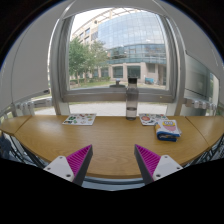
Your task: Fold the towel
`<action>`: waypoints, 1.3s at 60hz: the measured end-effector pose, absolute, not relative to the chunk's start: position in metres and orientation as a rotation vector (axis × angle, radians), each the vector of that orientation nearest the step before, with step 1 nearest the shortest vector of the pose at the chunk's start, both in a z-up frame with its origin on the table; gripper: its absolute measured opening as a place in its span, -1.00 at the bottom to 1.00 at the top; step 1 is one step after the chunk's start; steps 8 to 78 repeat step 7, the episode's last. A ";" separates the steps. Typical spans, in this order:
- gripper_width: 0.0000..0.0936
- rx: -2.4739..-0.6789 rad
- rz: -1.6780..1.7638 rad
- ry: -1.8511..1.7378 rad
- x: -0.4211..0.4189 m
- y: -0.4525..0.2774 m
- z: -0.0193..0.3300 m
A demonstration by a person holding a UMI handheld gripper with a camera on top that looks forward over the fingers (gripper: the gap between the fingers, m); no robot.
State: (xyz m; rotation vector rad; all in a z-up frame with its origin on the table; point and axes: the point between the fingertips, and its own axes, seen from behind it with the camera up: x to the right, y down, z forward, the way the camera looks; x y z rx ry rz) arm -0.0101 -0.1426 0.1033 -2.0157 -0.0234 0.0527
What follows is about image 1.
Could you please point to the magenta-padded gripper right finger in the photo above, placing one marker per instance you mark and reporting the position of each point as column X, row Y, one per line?
column 165, row 166

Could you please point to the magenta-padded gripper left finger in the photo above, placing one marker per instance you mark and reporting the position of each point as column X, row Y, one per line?
column 61, row 167

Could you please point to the white owl-print towel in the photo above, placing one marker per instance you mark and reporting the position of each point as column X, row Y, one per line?
column 168, row 130

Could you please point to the sticker sheet with red circle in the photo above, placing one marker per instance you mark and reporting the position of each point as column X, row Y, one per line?
column 152, row 119

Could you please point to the sticker sheet with small stickers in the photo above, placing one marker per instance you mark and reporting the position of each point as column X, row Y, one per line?
column 79, row 119

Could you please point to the clear grey water bottle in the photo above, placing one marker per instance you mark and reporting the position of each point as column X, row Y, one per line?
column 132, row 100

